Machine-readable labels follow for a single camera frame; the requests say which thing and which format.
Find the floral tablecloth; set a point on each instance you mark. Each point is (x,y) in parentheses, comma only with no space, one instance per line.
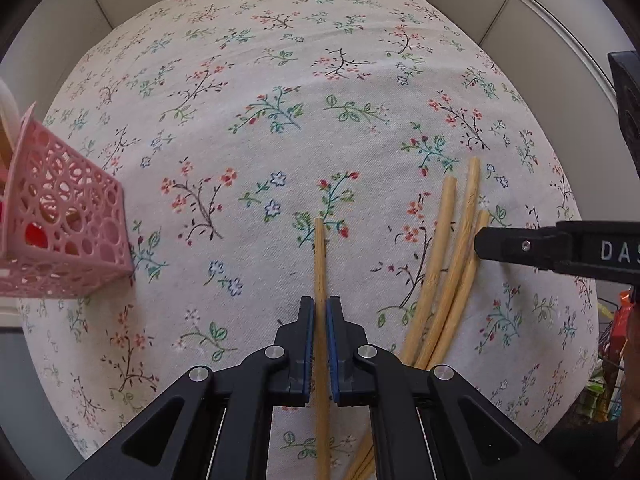
(250,85)

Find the red plastic spoon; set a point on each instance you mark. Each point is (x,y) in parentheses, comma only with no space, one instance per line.
(35,234)

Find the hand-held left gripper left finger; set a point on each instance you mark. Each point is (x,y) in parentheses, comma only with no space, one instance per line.
(309,345)

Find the orange snack packet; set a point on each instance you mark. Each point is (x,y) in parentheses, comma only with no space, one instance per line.
(627,320)

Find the white base cabinet under stove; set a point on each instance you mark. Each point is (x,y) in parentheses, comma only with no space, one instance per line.
(550,10)

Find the bamboo chopstick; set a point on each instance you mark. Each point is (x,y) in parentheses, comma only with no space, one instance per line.
(320,260)
(440,240)
(467,210)
(462,290)

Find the pink perforated utensil holder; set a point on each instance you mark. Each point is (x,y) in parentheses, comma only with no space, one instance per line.
(75,200)

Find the white plastic spoon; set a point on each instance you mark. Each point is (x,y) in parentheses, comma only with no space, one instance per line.
(7,105)

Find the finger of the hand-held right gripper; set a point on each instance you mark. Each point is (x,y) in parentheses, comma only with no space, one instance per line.
(520,247)
(629,95)

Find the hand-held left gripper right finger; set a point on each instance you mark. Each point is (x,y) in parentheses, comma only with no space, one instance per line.
(332,350)

